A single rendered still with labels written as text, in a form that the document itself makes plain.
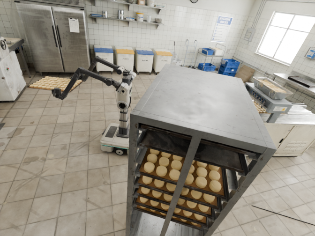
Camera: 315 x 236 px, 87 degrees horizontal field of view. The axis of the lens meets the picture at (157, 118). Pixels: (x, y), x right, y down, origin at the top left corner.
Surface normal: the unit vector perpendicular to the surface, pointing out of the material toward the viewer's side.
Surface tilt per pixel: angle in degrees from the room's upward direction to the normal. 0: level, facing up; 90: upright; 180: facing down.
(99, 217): 0
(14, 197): 0
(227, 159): 0
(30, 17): 90
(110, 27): 90
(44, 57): 90
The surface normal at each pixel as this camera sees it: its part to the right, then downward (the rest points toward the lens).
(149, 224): 0.12, -0.81
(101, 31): 0.29, 0.58
